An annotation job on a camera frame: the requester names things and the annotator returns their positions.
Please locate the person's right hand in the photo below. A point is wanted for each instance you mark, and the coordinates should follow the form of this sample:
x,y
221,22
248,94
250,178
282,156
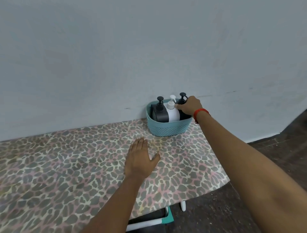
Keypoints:
x,y
193,106

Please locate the person's left hand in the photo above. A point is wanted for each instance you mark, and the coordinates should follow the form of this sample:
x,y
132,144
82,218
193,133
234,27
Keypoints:
x,y
138,163

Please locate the person's left thumb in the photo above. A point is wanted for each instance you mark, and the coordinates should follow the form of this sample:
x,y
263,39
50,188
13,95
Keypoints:
x,y
155,159

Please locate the teal woven plastic basket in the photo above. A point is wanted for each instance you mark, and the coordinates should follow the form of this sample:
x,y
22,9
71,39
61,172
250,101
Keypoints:
x,y
168,128

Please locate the white table leg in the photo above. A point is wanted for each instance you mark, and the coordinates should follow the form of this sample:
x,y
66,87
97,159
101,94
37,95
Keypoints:
x,y
183,206

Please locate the round black pump bottle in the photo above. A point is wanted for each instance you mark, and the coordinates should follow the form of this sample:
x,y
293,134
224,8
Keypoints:
x,y
185,116

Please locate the person's right forearm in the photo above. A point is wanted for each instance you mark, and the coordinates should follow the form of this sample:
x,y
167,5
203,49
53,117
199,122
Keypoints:
x,y
242,165

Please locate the leopard print table cover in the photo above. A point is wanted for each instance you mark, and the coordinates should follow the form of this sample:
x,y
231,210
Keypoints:
x,y
72,168

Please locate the white pump bottle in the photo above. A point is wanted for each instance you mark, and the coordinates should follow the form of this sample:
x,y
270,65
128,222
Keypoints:
x,y
173,112

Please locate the white and teal frame bar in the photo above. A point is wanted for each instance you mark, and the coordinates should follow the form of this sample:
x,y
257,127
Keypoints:
x,y
148,224

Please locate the person's left forearm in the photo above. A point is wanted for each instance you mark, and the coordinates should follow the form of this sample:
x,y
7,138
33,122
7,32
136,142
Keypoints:
x,y
115,206

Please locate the person's right thumb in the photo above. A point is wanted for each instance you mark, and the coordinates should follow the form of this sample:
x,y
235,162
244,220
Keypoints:
x,y
182,107

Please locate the square black pump bottle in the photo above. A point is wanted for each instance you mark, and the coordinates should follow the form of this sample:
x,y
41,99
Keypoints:
x,y
160,114

